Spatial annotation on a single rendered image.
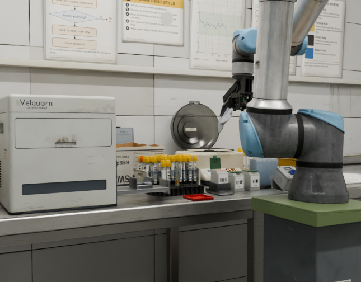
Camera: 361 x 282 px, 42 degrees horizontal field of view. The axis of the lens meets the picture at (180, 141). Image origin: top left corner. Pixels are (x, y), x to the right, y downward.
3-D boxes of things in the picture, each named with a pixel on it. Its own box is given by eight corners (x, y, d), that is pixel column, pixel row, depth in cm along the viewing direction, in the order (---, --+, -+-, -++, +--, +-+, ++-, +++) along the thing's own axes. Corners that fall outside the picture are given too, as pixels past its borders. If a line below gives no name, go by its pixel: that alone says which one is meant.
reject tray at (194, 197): (193, 201, 137) (193, 198, 137) (182, 198, 143) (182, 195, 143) (213, 199, 140) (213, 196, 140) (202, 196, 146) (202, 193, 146)
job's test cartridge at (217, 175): (217, 190, 149) (217, 170, 149) (210, 188, 153) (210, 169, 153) (228, 189, 151) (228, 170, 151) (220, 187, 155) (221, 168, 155)
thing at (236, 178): (234, 192, 154) (234, 172, 154) (226, 190, 158) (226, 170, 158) (244, 191, 156) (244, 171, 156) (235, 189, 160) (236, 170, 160)
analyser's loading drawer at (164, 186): (103, 199, 128) (103, 180, 128) (95, 196, 134) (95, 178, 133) (170, 193, 137) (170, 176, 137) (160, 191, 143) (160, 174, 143)
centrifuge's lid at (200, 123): (172, 99, 197) (166, 102, 205) (174, 159, 195) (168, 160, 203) (219, 100, 204) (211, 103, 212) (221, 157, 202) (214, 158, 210)
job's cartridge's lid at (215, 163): (210, 155, 153) (209, 155, 154) (211, 169, 153) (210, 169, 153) (220, 154, 155) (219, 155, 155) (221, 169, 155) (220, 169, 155)
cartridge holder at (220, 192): (219, 196, 147) (219, 184, 147) (205, 192, 155) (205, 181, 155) (234, 194, 149) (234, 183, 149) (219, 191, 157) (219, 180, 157)
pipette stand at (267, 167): (259, 188, 162) (259, 160, 162) (246, 186, 168) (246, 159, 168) (281, 187, 167) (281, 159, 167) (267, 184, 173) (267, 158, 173)
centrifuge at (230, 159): (196, 186, 169) (196, 152, 168) (170, 177, 197) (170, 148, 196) (255, 183, 176) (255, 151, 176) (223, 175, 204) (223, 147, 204)
